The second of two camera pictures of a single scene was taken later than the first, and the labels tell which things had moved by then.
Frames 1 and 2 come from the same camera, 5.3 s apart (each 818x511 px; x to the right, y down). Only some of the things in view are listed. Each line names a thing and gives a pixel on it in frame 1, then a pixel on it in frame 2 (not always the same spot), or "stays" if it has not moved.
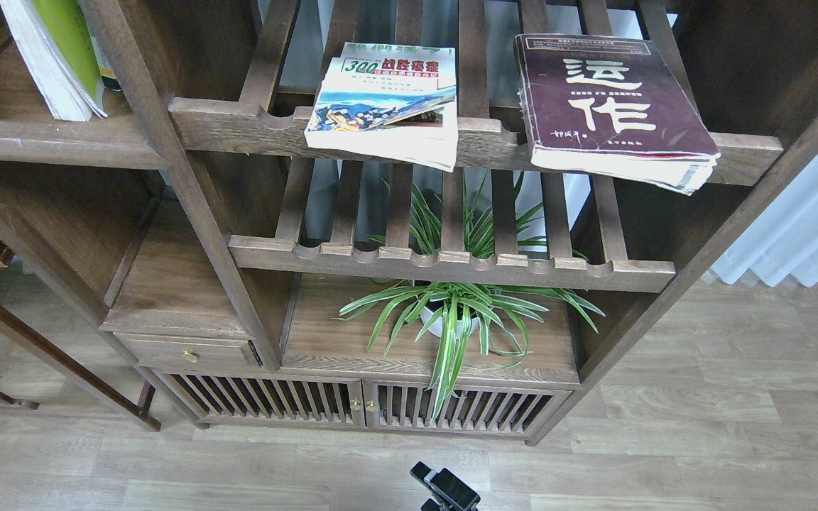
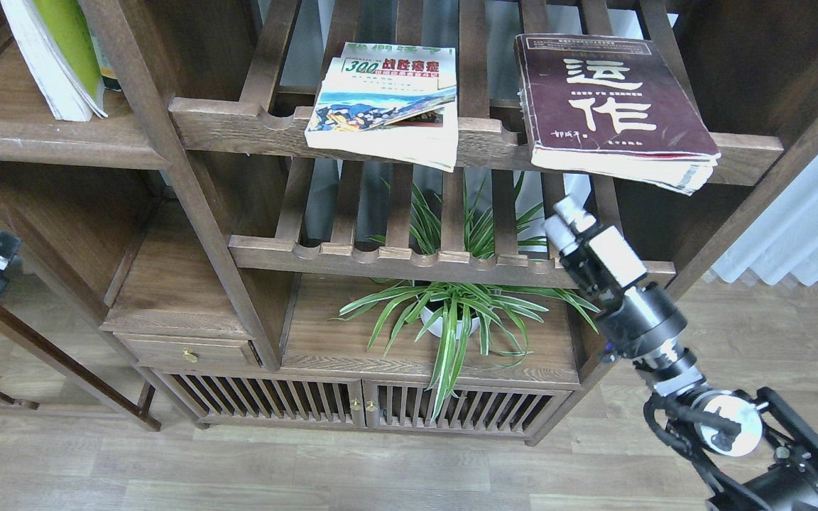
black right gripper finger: [451, 493] → [633, 315]
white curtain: [814, 226] stays
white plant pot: [437, 328] stays
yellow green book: [57, 41] stays
